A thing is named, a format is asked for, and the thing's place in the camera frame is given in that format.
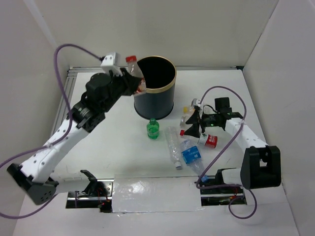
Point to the clear bottle blue label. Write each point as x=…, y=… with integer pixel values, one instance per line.
x=192, y=158

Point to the clear jar silver lid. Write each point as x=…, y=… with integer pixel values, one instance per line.
x=183, y=120

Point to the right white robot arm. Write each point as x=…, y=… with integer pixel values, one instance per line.
x=261, y=165

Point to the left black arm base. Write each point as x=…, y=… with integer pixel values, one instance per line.
x=97, y=194

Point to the crushed clear bottle white cap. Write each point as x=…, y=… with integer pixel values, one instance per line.
x=173, y=146

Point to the clear bottle red white label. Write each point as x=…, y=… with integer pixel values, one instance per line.
x=134, y=70

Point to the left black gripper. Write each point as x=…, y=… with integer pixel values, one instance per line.
x=131, y=82

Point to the black bin with gold rim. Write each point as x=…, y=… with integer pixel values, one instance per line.
x=160, y=77

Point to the small green plastic bottle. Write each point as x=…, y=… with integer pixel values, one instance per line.
x=153, y=129

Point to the small bottle yellow cap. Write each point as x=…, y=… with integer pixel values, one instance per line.
x=188, y=110

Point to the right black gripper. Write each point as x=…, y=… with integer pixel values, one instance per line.
x=195, y=119

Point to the shiny white tape sheet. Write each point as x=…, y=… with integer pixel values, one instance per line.
x=155, y=194

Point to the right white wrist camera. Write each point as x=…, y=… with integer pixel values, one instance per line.
x=198, y=106

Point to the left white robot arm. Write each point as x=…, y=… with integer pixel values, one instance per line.
x=36, y=175

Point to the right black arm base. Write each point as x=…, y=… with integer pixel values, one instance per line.
x=220, y=196

